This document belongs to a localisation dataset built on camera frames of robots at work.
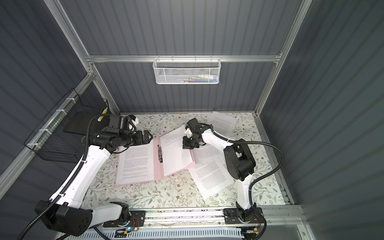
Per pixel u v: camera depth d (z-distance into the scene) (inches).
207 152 39.0
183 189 32.6
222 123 45.4
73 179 16.4
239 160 20.9
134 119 27.3
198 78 36.2
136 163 36.0
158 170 35.7
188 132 34.8
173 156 36.6
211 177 34.2
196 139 27.8
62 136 28.1
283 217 29.2
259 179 21.0
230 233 27.8
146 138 26.8
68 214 14.5
